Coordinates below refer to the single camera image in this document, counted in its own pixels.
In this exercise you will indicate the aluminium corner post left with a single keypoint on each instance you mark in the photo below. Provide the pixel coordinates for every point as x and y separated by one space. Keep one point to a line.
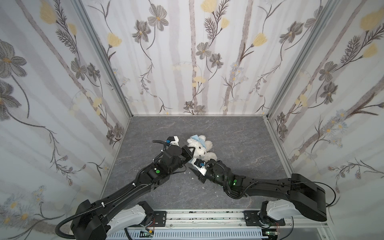
102 55

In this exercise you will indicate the light blue fleece hoodie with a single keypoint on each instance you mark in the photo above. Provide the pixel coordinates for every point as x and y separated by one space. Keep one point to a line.
201 139

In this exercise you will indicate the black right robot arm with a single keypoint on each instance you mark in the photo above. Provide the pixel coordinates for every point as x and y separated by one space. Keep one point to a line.
308 198

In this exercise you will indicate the white plush teddy bear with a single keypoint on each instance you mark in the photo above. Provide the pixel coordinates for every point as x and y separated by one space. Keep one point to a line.
200 152

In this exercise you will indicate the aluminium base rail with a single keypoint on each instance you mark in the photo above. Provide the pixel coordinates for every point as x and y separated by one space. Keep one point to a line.
224 218

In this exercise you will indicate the aluminium corner post right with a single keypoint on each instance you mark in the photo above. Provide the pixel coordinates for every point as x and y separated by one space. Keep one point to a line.
315 33

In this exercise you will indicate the white slotted cable duct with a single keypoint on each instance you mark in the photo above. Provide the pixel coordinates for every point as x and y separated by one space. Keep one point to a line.
199 234

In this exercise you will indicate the black mounting plate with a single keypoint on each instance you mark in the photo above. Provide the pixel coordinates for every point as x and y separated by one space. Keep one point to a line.
254 219
158 219

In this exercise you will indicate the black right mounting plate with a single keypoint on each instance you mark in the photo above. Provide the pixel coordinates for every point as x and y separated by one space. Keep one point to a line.
254 219

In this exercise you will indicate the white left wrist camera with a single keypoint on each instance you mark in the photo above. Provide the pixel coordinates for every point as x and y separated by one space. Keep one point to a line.
172 141

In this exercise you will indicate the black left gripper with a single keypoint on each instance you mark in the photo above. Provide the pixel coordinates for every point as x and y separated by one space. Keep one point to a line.
186 152

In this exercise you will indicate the aluminium corner post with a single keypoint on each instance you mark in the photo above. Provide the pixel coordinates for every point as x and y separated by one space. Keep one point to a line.
102 55
315 33

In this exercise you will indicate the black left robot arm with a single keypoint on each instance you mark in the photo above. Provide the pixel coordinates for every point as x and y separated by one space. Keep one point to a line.
95 221

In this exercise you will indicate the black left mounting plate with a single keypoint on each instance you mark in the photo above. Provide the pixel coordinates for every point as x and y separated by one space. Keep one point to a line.
158 219

